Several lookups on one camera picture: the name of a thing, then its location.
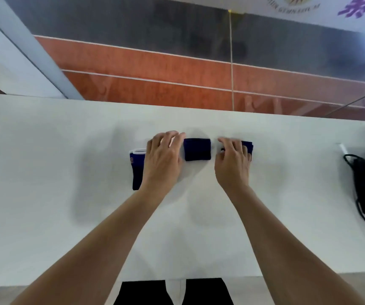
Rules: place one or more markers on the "person's left little finger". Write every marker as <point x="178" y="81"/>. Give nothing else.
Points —
<point x="151" y="144"/>

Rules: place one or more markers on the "person's right middle finger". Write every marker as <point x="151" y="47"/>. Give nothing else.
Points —
<point x="237" y="146"/>

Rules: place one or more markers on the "person's right little finger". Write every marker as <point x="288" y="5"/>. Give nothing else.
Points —
<point x="249" y="154"/>

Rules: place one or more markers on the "person's left middle finger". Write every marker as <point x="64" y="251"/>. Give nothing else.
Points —
<point x="171" y="138"/>

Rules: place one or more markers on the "blue sock with white trim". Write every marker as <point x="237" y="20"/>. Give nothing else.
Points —
<point x="137" y="169"/>

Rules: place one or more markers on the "dark blue sock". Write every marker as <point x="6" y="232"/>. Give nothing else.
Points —
<point x="197" y="149"/>
<point x="247" y="144"/>

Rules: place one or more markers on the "person's left hand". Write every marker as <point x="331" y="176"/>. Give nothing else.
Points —
<point x="161" y="161"/>

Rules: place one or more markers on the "folded dark blue sock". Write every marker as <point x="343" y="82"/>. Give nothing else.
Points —
<point x="197" y="149"/>

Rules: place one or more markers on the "person's right forearm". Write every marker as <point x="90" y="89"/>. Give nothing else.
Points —
<point x="287" y="247"/>

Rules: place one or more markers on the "person's right hand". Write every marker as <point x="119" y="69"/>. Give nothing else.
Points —
<point x="233" y="171"/>

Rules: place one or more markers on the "person's left forearm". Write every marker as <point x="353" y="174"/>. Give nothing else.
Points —
<point x="90" y="247"/>

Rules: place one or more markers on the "white marker pen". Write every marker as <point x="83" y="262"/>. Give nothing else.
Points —
<point x="343" y="149"/>

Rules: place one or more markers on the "white banner with purple print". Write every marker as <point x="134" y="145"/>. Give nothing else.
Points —
<point x="328" y="11"/>

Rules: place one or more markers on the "person's right thumb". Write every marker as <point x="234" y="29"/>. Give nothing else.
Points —
<point x="219" y="156"/>

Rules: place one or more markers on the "person's black trousers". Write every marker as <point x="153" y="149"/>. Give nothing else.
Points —
<point x="144" y="293"/>

